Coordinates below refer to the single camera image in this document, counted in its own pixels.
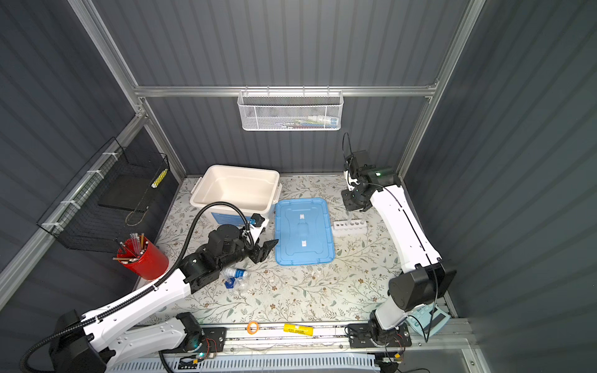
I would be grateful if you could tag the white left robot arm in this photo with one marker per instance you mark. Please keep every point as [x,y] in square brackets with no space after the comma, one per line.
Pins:
[103,338]

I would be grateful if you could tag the teal calculator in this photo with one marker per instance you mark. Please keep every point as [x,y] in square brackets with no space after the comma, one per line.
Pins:
[428,320]

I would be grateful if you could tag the blue cap clear bottle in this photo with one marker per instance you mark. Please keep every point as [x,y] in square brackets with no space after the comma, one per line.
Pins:
[235,278]

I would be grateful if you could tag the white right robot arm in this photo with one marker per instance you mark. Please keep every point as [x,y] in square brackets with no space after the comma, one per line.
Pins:
[425,276]

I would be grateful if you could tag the white test tube rack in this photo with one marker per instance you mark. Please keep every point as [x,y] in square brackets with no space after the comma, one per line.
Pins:
[349,228]

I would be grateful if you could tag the black wire wall basket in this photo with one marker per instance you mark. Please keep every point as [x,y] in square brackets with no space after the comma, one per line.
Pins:
[114,200]

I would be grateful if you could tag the orange rubber band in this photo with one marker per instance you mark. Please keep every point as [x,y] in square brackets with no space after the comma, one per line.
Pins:
[253,327]

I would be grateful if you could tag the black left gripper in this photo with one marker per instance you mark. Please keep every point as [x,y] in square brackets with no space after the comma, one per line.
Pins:
[266,248]

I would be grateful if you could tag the blue plastic bin lid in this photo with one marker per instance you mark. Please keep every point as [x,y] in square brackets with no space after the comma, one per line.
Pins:
[304,233]

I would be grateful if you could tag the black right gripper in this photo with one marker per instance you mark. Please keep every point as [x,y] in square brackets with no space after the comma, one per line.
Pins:
[347,203]

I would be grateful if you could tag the white wire wall basket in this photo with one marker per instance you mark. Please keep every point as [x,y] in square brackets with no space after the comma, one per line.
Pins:
[301,112]

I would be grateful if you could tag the yellow label tag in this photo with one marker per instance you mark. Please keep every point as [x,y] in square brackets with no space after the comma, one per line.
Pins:
[298,329]

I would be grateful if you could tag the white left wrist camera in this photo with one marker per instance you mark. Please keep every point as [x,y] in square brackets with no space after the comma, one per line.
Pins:
[258,224]

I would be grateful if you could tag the white plastic storage bin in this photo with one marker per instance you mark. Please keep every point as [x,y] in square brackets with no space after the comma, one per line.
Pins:
[253,191]

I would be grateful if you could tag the red pencil cup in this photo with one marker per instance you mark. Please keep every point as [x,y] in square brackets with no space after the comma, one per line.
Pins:
[142,257]

